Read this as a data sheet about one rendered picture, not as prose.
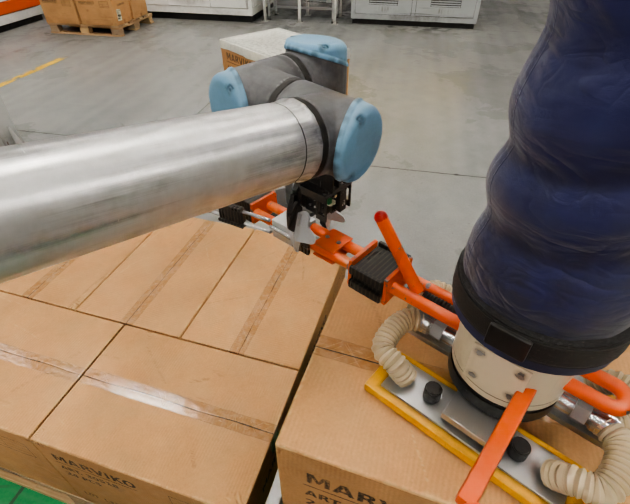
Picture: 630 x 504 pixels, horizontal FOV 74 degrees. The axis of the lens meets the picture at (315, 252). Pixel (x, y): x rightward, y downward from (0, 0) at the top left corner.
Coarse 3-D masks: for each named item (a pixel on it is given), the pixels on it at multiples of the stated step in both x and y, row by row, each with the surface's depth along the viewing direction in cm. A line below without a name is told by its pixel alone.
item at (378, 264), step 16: (368, 256) 77; (384, 256) 77; (352, 272) 74; (368, 272) 74; (384, 272) 74; (400, 272) 73; (352, 288) 77; (368, 288) 74; (384, 288) 72; (384, 304) 74
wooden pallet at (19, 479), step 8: (0, 472) 151; (8, 472) 151; (8, 480) 151; (16, 480) 149; (24, 480) 149; (32, 480) 138; (32, 488) 147; (40, 488) 147; (48, 488) 147; (56, 488) 136; (56, 496) 145; (64, 496) 145; (72, 496) 135
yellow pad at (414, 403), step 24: (408, 360) 75; (384, 384) 71; (432, 384) 68; (408, 408) 68; (432, 408) 67; (432, 432) 65; (456, 432) 64; (528, 432) 65; (504, 456) 61; (528, 456) 61; (552, 456) 61; (504, 480) 59; (528, 480) 59
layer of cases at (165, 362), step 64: (128, 256) 163; (192, 256) 162; (256, 256) 162; (0, 320) 138; (64, 320) 138; (128, 320) 138; (192, 320) 139; (256, 320) 138; (320, 320) 141; (0, 384) 120; (64, 384) 120; (128, 384) 120; (192, 384) 120; (256, 384) 120; (0, 448) 124; (64, 448) 106; (128, 448) 106; (192, 448) 106; (256, 448) 106
